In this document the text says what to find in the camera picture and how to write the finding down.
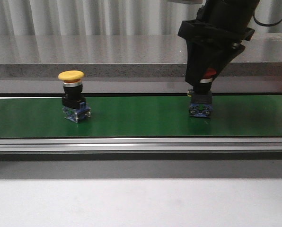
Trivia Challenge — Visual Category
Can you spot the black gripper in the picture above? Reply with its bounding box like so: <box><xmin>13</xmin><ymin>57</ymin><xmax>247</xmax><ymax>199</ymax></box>
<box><xmin>178</xmin><ymin>5</ymin><xmax>255</xmax><ymax>86</ymax></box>

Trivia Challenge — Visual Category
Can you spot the red mushroom push button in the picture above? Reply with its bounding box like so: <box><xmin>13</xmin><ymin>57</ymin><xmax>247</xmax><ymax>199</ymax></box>
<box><xmin>187</xmin><ymin>68</ymin><xmax>217</xmax><ymax>118</ymax></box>

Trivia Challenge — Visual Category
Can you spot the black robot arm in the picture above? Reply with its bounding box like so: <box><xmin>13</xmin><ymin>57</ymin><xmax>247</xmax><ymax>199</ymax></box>
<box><xmin>178</xmin><ymin>0</ymin><xmax>259</xmax><ymax>86</ymax></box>

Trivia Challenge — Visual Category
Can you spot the grey stone slab right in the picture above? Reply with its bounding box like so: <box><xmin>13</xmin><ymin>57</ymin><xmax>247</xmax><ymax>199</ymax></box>
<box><xmin>220</xmin><ymin>33</ymin><xmax>282</xmax><ymax>77</ymax></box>

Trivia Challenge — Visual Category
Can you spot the green conveyor belt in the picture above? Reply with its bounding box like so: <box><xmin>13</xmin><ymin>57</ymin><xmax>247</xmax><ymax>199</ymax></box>
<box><xmin>0</xmin><ymin>95</ymin><xmax>282</xmax><ymax>138</ymax></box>

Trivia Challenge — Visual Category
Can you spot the yellow mushroom push button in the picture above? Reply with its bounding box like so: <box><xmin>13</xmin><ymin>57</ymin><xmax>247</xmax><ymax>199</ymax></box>
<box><xmin>58</xmin><ymin>70</ymin><xmax>91</xmax><ymax>123</ymax></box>

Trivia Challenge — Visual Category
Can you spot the grey stone counter slab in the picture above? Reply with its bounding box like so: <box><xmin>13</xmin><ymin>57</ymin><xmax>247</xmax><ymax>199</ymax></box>
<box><xmin>0</xmin><ymin>35</ymin><xmax>187</xmax><ymax>79</ymax></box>

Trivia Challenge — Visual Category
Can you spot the white pleated curtain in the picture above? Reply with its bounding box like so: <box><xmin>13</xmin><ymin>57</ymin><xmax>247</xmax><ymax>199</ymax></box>
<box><xmin>0</xmin><ymin>0</ymin><xmax>282</xmax><ymax>36</ymax></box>

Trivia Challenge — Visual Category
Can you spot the black cable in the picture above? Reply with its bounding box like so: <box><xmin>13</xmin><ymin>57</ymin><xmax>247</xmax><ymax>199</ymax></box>
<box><xmin>252</xmin><ymin>0</ymin><xmax>282</xmax><ymax>26</ymax></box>

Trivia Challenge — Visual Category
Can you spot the aluminium conveyor side rail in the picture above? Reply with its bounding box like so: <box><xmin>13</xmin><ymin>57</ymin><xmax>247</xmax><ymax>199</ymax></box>
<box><xmin>0</xmin><ymin>137</ymin><xmax>282</xmax><ymax>155</ymax></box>

